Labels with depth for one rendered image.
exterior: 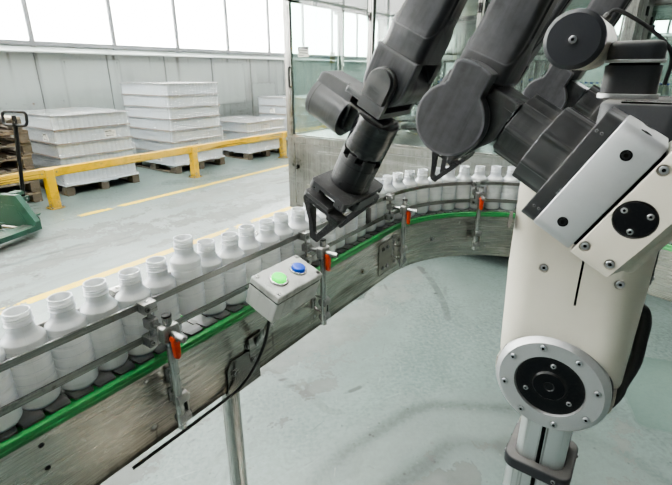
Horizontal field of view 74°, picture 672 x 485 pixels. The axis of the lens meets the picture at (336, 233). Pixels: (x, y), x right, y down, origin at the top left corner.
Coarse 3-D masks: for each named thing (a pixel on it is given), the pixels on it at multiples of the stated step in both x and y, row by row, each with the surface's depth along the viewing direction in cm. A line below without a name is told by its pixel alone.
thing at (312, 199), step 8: (312, 192) 61; (320, 192) 62; (304, 200) 62; (312, 200) 61; (320, 200) 61; (328, 200) 61; (312, 208) 63; (320, 208) 61; (328, 208) 60; (312, 216) 64; (328, 216) 60; (336, 216) 60; (344, 216) 61; (312, 224) 65; (328, 224) 62; (336, 224) 60; (312, 232) 66; (320, 232) 64; (328, 232) 63
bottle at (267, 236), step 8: (264, 224) 106; (272, 224) 106; (264, 232) 106; (272, 232) 107; (264, 240) 106; (272, 240) 106; (264, 256) 107; (272, 256) 108; (280, 256) 110; (264, 264) 108; (272, 264) 108
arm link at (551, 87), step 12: (600, 0) 74; (612, 0) 73; (624, 0) 73; (600, 12) 75; (612, 24) 75; (552, 72) 79; (564, 72) 78; (576, 72) 79; (528, 84) 82; (540, 84) 80; (552, 84) 79; (564, 84) 78; (528, 96) 82; (552, 96) 80; (564, 96) 79
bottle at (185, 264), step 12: (180, 240) 86; (192, 240) 88; (180, 252) 87; (192, 252) 89; (180, 264) 87; (192, 264) 88; (180, 276) 88; (192, 276) 88; (192, 288) 89; (180, 300) 90; (192, 300) 90; (204, 300) 93; (180, 312) 91
